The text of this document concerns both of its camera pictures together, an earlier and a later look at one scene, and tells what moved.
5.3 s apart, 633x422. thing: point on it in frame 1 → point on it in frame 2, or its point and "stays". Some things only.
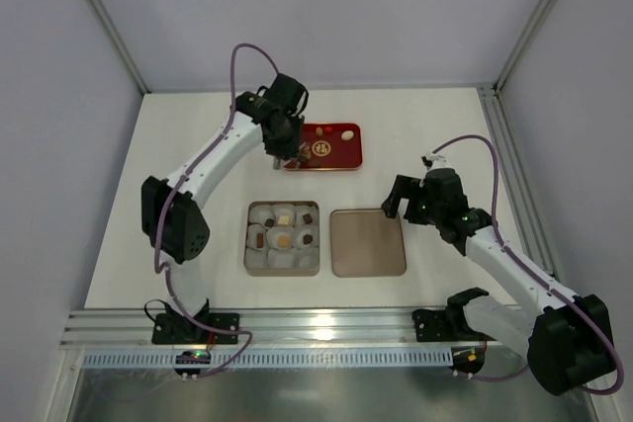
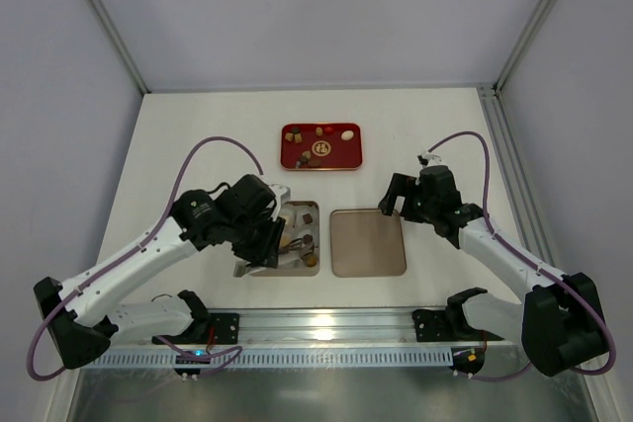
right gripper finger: (404, 188) stays
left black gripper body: (285, 149) → (264, 245)
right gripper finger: (415, 213) stays
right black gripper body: (408, 193) stays
